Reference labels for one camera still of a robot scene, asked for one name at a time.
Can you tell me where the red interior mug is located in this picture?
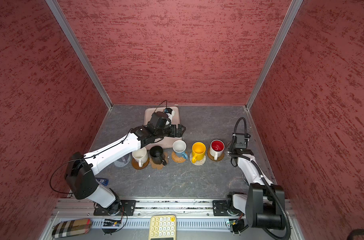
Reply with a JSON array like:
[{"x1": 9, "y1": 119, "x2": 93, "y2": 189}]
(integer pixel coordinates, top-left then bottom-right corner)
[{"x1": 209, "y1": 140, "x2": 225, "y2": 159}]

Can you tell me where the brown wooden coaster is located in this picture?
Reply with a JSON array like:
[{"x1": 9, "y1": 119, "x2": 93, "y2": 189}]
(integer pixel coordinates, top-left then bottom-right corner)
[{"x1": 207, "y1": 150, "x2": 225, "y2": 162}]

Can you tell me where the black mug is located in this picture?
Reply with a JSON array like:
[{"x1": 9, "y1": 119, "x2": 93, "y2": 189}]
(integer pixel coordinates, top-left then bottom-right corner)
[{"x1": 149, "y1": 146, "x2": 167, "y2": 166}]

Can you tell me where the blue floral mug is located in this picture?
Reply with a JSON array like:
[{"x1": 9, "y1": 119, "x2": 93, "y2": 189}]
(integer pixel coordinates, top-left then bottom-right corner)
[{"x1": 172, "y1": 140, "x2": 187, "y2": 153}]

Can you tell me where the white mug front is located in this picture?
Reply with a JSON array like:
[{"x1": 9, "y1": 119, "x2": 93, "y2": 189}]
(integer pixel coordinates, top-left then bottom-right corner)
[{"x1": 131, "y1": 147, "x2": 148, "y2": 167}]

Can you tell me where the woven rattan coaster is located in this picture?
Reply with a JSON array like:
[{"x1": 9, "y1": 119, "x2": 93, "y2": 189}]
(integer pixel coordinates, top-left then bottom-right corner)
[{"x1": 171, "y1": 151, "x2": 188, "y2": 163}]

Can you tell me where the brown paw coaster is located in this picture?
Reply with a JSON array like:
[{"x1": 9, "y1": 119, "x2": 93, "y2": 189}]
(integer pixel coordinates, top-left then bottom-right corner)
[{"x1": 149, "y1": 153, "x2": 168, "y2": 170}]

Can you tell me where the yellow mug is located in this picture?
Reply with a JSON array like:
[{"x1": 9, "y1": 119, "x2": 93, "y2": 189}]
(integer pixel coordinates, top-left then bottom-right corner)
[{"x1": 191, "y1": 142, "x2": 206, "y2": 164}]

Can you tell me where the brown glossy coaster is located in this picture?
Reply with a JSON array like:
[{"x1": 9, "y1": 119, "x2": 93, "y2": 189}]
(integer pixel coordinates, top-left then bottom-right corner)
[{"x1": 131, "y1": 158, "x2": 149, "y2": 170}]

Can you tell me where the white braided coaster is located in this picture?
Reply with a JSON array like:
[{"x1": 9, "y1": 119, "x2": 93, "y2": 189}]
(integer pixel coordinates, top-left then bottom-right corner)
[{"x1": 189, "y1": 154, "x2": 207, "y2": 166}]

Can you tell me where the lavender mug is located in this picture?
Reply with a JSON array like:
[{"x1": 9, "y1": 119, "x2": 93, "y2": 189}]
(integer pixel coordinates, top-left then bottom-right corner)
[{"x1": 114, "y1": 154, "x2": 132, "y2": 168}]

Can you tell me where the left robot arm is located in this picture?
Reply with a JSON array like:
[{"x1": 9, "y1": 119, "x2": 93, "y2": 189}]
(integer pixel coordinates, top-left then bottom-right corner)
[{"x1": 64, "y1": 107, "x2": 186, "y2": 216}]

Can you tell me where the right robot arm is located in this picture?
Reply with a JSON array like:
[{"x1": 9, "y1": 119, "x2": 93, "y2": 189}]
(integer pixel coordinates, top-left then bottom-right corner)
[{"x1": 228, "y1": 133, "x2": 291, "y2": 240}]

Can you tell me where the beige serving tray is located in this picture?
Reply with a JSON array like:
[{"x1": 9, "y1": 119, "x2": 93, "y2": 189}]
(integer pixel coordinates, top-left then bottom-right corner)
[{"x1": 144, "y1": 106, "x2": 181, "y2": 150}]

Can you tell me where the blue black handheld device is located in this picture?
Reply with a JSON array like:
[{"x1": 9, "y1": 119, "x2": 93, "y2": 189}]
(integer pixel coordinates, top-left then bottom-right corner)
[{"x1": 96, "y1": 178, "x2": 109, "y2": 187}]

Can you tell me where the yellow keypad calculator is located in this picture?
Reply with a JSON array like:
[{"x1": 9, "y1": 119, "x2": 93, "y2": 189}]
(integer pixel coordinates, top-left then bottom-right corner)
[{"x1": 148, "y1": 215, "x2": 177, "y2": 240}]

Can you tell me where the plaid glasses case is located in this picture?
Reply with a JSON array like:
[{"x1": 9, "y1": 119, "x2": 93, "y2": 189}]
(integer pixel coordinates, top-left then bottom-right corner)
[{"x1": 51, "y1": 219, "x2": 92, "y2": 239}]

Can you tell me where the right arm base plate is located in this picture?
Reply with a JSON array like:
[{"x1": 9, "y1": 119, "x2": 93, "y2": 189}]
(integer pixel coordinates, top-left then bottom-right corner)
[{"x1": 213, "y1": 198, "x2": 251, "y2": 217}]

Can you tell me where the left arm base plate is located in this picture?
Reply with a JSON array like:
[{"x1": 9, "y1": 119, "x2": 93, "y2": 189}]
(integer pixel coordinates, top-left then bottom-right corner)
[{"x1": 93, "y1": 200, "x2": 136, "y2": 217}]

